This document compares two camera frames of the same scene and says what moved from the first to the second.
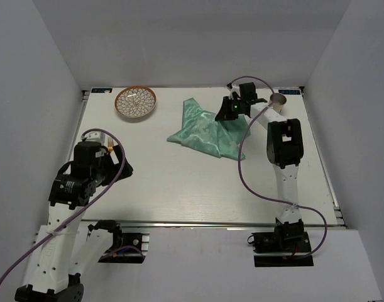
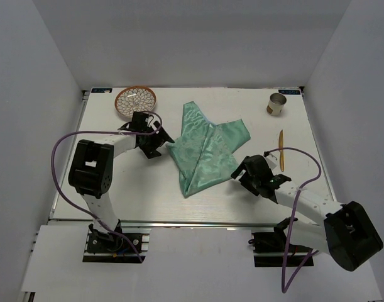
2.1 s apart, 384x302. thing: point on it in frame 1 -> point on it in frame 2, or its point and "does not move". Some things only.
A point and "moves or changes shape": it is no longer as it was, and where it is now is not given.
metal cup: [278, 100] does not move
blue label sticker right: [290, 91] does not move
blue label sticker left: [101, 90] does not move
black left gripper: [105, 155] -> [160, 138]
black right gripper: [224, 112] -> [244, 178]
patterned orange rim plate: [135, 101] does not move
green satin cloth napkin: [200, 128] moves or changes shape
